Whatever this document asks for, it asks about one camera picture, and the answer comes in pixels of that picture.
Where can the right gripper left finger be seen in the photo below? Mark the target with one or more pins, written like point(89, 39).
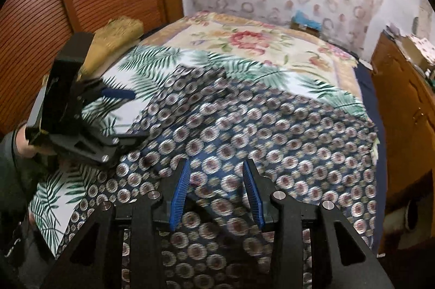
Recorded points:
point(93, 257)

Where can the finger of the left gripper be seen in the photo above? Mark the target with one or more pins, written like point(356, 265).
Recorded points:
point(118, 93)

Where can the navy circle-patterned satin garment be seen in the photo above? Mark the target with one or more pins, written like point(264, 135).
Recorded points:
point(310, 150)

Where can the person's left hand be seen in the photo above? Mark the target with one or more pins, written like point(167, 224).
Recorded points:
point(27, 150)

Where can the gold paisley patterned garment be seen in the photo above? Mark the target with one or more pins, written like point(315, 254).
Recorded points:
point(108, 45)

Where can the floral bed quilt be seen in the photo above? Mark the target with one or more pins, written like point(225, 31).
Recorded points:
point(272, 45)

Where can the wooden sideboard cabinet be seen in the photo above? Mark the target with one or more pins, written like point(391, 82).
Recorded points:
point(407, 111)

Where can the cardboard box with dotted cloth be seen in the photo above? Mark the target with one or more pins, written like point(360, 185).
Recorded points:
point(419, 51)

